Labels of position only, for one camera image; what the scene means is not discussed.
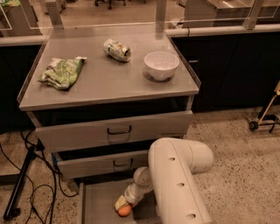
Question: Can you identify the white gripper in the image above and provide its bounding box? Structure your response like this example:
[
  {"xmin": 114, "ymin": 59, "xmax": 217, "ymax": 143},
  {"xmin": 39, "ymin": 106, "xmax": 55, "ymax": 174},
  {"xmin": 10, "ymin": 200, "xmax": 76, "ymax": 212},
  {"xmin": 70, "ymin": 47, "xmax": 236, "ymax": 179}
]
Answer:
[{"xmin": 115, "ymin": 183, "xmax": 153, "ymax": 211}]

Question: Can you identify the orange fruit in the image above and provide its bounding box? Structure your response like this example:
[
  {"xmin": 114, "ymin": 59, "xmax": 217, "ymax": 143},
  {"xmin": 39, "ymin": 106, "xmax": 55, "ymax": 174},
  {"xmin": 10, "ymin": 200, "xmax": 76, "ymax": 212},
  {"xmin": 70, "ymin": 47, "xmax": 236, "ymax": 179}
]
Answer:
[{"xmin": 117, "ymin": 205, "xmax": 132, "ymax": 217}]

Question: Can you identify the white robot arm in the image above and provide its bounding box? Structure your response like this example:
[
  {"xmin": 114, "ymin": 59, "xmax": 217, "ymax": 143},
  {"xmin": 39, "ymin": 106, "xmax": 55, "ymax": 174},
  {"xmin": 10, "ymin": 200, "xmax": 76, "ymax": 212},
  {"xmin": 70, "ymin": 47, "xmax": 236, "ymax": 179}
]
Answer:
[{"xmin": 115, "ymin": 137, "xmax": 214, "ymax": 224}]

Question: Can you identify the bottom grey drawer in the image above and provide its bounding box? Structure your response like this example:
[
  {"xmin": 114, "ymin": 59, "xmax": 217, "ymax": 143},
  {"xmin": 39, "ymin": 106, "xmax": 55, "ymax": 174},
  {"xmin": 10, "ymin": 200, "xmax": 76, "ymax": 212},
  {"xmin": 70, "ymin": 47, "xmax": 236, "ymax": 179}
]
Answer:
[{"xmin": 77, "ymin": 178, "xmax": 161, "ymax": 224}]

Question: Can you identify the grey drawer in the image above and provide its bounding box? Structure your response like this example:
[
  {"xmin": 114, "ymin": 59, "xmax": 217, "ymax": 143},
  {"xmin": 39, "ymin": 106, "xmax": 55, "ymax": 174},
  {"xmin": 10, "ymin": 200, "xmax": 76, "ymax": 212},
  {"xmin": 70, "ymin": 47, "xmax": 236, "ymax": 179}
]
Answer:
[
  {"xmin": 35, "ymin": 110, "xmax": 193, "ymax": 152},
  {"xmin": 77, "ymin": 178, "xmax": 161, "ymax": 224},
  {"xmin": 55, "ymin": 139, "xmax": 155, "ymax": 179}
]

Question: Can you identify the middle grey drawer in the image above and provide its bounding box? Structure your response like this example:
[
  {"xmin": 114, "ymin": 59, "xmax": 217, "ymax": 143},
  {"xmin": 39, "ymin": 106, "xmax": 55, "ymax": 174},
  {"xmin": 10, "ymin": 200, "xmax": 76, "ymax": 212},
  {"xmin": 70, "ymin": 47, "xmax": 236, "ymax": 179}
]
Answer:
[{"xmin": 55, "ymin": 139, "xmax": 155, "ymax": 179}]

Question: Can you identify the top grey drawer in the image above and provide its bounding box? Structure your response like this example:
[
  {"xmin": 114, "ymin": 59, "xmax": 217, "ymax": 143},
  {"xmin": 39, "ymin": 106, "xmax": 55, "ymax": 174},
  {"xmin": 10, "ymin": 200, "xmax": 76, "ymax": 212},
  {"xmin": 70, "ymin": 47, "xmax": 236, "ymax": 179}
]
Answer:
[{"xmin": 35, "ymin": 110, "xmax": 193, "ymax": 152}]

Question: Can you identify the grey drawer cabinet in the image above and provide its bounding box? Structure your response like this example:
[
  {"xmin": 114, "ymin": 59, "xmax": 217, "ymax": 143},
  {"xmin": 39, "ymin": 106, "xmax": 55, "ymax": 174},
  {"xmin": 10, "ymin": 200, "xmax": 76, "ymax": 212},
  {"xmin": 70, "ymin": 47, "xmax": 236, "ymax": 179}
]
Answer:
[{"xmin": 17, "ymin": 23, "xmax": 202, "ymax": 224}]

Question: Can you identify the black stand pole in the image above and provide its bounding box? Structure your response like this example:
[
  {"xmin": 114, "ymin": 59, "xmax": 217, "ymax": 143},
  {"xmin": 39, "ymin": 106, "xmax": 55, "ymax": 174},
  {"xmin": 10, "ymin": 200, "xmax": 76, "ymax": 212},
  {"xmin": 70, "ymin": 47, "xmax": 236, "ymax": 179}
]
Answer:
[{"xmin": 3, "ymin": 146, "xmax": 35, "ymax": 221}]

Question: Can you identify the green chip bag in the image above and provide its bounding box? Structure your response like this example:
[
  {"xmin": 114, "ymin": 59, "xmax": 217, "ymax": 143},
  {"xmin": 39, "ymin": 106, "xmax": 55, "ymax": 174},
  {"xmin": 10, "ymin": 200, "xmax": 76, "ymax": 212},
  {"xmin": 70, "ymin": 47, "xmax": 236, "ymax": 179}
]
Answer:
[{"xmin": 38, "ymin": 57, "xmax": 87, "ymax": 91}]

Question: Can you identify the white bowl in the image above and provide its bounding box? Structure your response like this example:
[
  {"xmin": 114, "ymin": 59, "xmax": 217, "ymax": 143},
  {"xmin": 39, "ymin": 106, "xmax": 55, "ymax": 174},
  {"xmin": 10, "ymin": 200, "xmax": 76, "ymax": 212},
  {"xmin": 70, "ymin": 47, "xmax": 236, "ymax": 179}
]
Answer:
[{"xmin": 144, "ymin": 52, "xmax": 179, "ymax": 81}]

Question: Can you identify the crushed soda can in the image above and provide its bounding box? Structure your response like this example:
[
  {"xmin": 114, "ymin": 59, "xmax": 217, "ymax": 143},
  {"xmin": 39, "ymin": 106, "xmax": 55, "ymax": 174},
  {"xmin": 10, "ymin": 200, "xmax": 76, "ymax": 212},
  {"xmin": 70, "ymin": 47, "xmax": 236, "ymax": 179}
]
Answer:
[{"xmin": 103, "ymin": 38, "xmax": 131, "ymax": 62}]

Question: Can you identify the black office chair base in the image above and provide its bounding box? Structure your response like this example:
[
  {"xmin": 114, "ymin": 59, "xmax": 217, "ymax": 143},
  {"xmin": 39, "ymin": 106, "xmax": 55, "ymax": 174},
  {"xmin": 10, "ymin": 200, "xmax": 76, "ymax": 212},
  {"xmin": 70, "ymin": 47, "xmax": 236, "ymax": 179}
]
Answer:
[{"xmin": 94, "ymin": 0, "xmax": 127, "ymax": 10}]

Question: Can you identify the black floor cable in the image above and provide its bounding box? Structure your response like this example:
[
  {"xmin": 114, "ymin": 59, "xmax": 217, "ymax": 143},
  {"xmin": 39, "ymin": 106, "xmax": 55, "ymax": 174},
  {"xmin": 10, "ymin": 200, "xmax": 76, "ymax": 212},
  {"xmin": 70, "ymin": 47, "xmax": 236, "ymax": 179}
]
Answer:
[{"xmin": 0, "ymin": 128, "xmax": 79, "ymax": 224}]

